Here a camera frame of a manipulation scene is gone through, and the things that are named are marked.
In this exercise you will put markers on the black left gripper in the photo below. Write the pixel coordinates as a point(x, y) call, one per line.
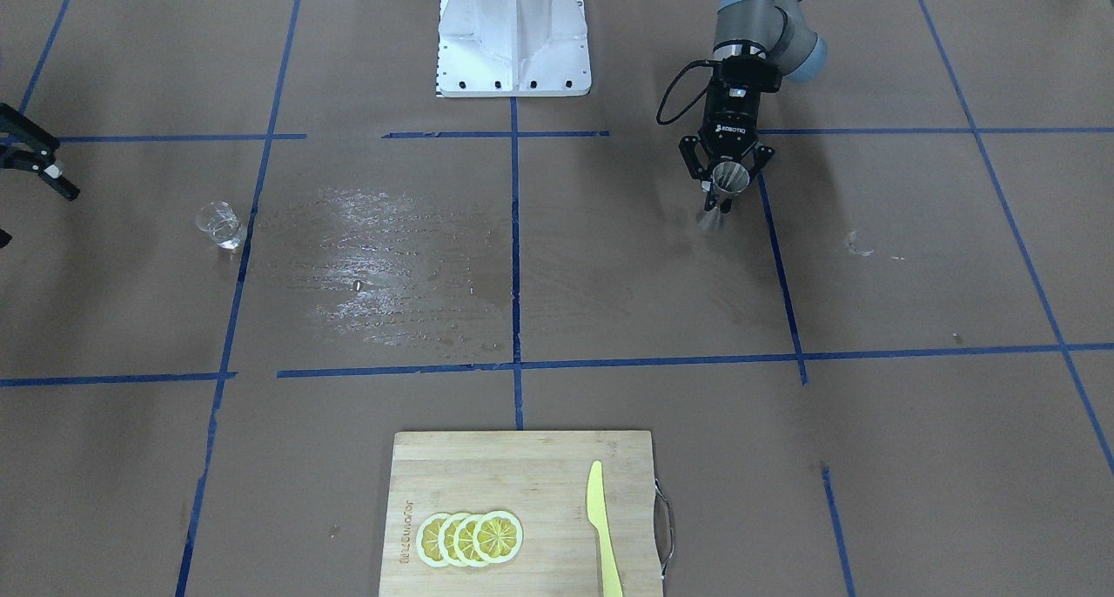
point(728, 130)

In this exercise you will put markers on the steel jigger measuring cup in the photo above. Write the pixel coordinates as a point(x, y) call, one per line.
point(727, 181)

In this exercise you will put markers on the small glass beaker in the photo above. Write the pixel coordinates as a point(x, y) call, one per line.
point(218, 221)

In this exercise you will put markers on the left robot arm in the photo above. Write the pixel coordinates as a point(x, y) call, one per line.
point(757, 45)

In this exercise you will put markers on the bamboo cutting board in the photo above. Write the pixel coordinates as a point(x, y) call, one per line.
point(539, 476)

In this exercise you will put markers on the yellow plastic knife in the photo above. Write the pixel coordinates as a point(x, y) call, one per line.
point(596, 506)

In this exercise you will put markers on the front lemon slice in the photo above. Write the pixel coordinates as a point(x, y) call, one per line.
point(498, 537)

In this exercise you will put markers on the lemon slice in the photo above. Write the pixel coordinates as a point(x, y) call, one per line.
point(429, 541)
point(498, 537)
point(447, 541)
point(464, 546)

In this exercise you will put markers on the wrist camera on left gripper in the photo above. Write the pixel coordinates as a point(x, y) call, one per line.
point(748, 73)

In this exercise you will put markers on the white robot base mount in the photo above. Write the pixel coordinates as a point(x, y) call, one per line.
point(513, 48)

